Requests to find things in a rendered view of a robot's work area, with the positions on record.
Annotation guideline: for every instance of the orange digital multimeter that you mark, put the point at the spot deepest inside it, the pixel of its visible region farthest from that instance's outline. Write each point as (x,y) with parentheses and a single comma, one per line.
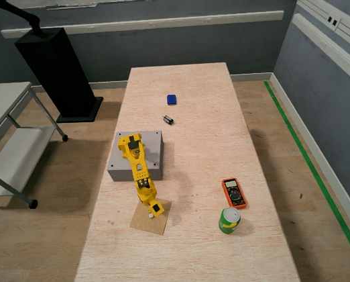
(233,193)

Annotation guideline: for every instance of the blue flat block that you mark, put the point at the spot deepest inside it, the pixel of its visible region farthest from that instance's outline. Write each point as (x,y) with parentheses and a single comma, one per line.
(171,99)

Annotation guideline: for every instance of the tan mat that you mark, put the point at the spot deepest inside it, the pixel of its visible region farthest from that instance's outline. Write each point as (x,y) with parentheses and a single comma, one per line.
(142,221)

